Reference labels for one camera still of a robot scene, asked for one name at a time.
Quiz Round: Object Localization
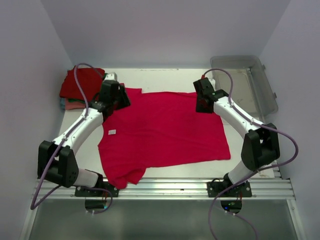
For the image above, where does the crimson pink t shirt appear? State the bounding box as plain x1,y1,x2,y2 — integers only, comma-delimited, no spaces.
98,88,231,189

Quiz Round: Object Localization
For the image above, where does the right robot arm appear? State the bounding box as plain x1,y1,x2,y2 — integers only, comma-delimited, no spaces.
193,77,280,197

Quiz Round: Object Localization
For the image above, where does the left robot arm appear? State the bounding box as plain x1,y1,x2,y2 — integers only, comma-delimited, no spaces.
37,80,131,197

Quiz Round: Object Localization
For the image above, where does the dark red folded shirt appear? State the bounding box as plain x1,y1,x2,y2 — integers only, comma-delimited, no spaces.
59,67,105,101

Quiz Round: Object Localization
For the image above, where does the green folded shirt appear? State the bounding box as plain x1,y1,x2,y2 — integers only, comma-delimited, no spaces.
67,98,85,104

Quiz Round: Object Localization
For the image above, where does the salmon pink folded shirt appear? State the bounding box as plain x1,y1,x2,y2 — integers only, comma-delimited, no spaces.
64,99,86,111

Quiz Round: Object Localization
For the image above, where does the clear plastic bin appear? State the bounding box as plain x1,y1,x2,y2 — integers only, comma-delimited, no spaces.
210,55,278,121

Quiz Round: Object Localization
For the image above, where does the light blue folded shirt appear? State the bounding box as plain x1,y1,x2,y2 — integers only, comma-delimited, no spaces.
60,98,66,110

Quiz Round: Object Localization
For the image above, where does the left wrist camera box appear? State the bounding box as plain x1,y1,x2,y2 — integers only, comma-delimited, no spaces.
103,72,118,82

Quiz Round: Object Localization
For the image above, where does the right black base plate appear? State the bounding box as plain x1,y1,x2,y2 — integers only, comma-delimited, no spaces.
206,181,253,198

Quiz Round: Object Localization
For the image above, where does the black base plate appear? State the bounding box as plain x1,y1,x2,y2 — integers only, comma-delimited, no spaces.
206,181,253,198
74,181,120,198

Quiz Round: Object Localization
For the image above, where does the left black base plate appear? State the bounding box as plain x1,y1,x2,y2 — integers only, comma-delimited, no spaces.
74,181,120,198

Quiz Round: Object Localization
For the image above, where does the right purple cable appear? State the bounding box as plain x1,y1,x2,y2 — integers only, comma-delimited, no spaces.
202,68,299,240

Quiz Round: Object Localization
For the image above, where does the purple cable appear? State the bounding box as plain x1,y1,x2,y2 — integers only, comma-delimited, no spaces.
202,68,299,240
29,62,113,215

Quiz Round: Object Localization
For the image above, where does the aluminium mounting rail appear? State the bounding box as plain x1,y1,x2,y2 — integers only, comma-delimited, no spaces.
48,177,295,200

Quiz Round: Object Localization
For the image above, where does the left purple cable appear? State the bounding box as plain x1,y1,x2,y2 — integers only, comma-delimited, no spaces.
29,62,113,215

